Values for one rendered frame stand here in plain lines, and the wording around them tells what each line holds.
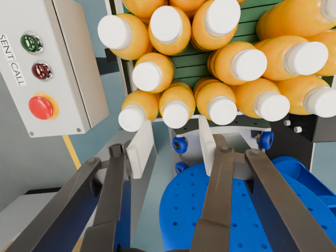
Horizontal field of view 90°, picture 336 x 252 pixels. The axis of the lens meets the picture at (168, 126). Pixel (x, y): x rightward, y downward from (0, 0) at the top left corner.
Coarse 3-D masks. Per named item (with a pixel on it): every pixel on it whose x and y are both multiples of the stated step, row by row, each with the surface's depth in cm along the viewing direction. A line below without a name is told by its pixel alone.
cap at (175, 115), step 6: (174, 102) 25; (168, 108) 25; (174, 108) 25; (180, 108) 25; (168, 114) 25; (174, 114) 25; (180, 114) 25; (186, 114) 25; (168, 120) 26; (174, 120) 25; (180, 120) 25; (186, 120) 25; (174, 126) 26; (180, 126) 26
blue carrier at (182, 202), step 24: (192, 168) 40; (168, 192) 34; (192, 192) 33; (240, 192) 32; (312, 192) 30; (168, 216) 29; (192, 216) 28; (240, 216) 27; (168, 240) 25; (240, 240) 24; (264, 240) 23
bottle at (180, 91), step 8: (176, 80) 39; (184, 80) 41; (168, 88) 31; (176, 88) 29; (184, 88) 30; (160, 96) 31; (168, 96) 28; (176, 96) 27; (184, 96) 28; (192, 96) 30; (160, 104) 29; (184, 104) 26; (192, 104) 29; (160, 112) 29; (192, 112) 29
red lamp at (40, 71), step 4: (36, 64) 22; (40, 64) 23; (32, 68) 22; (36, 68) 22; (40, 68) 22; (44, 68) 23; (32, 72) 23; (36, 72) 23; (40, 72) 23; (44, 72) 23; (48, 72) 23; (36, 76) 23; (40, 76) 23; (44, 76) 23
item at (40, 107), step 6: (36, 96) 24; (30, 102) 24; (36, 102) 24; (42, 102) 24; (48, 102) 24; (30, 108) 25; (36, 108) 25; (42, 108) 24; (48, 108) 24; (36, 114) 25; (42, 114) 25; (48, 114) 25
